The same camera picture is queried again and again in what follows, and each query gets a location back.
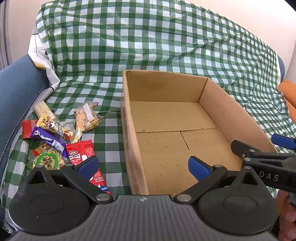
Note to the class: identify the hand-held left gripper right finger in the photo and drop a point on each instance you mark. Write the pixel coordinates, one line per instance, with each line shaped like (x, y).
(198, 168)

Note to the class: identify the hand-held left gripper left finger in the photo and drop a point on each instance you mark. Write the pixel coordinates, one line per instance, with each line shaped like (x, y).
(89, 165)

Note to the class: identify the orange cushion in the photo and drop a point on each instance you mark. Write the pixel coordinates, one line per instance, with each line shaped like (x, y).
(289, 92)

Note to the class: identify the white printed cloth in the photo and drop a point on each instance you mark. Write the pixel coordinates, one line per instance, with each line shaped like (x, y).
(39, 53)

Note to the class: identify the grey curtain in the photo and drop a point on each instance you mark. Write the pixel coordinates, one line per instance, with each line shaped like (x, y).
(4, 34)

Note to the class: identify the green checkered tablecloth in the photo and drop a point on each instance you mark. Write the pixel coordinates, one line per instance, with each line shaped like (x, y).
(138, 41)

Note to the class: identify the plain red foil packet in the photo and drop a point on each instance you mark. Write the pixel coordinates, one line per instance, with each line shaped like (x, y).
(28, 129)

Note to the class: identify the cardboard box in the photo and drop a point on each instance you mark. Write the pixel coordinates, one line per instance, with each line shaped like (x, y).
(161, 115)

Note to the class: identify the white rice cracker bar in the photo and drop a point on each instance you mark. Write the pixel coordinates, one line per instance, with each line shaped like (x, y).
(44, 109)

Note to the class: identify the purple candy packet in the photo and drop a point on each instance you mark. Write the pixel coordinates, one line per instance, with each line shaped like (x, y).
(48, 139)

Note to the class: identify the green label nut packet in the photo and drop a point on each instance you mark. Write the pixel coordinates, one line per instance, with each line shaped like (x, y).
(49, 160)

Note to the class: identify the clear bag of cookies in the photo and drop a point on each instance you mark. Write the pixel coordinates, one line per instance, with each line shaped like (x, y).
(86, 118)

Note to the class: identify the yellow panda snack packet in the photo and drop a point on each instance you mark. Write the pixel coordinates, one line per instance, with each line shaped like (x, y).
(49, 124)

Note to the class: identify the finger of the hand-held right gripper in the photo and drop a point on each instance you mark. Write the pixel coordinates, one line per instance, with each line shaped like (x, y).
(240, 148)
(283, 140)

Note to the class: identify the person's right hand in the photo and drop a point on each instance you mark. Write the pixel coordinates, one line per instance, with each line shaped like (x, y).
(288, 215)

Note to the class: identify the long red snack packet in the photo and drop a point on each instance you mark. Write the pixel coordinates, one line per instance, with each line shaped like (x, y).
(81, 150)

